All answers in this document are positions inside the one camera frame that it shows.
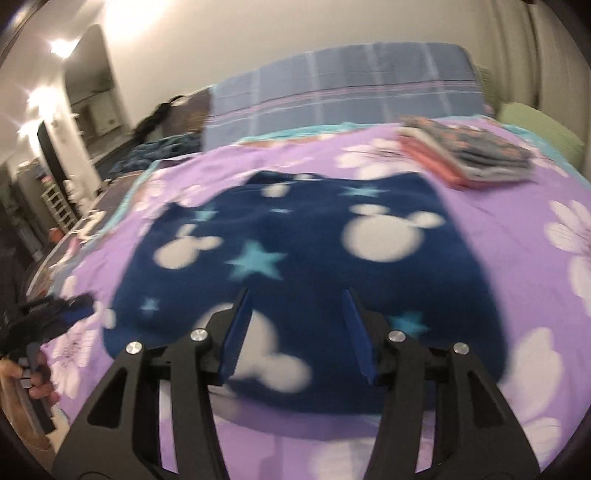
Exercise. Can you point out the blue plaid pillow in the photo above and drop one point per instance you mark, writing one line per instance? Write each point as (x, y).
(371, 83)

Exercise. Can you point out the beige folded garment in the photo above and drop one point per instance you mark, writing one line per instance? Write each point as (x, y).
(493, 175)

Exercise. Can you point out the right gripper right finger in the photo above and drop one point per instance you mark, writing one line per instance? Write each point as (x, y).
(477, 435)

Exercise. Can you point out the navy fleece star pajama top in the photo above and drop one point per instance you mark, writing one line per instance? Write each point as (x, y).
(296, 244)

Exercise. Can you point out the black clothing on chair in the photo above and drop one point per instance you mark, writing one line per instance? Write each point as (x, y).
(147, 125)

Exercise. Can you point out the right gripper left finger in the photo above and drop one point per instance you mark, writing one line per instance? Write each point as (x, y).
(116, 433)

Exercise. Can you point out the floral folded garment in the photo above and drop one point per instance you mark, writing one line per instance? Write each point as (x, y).
(472, 145)

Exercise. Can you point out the person's left hand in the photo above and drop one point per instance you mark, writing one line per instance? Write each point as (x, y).
(41, 385)

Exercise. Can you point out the green pillow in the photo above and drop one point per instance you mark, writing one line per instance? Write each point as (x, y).
(567, 143)

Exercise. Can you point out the white ladder shelf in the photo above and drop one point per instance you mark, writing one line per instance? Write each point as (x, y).
(58, 207)

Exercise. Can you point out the coral folded garment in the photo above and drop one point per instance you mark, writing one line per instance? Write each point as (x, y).
(435, 162)

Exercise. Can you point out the teal fleece blanket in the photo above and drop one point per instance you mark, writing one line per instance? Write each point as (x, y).
(143, 155)

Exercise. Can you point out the purple floral bed sheet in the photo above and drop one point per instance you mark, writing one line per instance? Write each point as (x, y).
(528, 237)

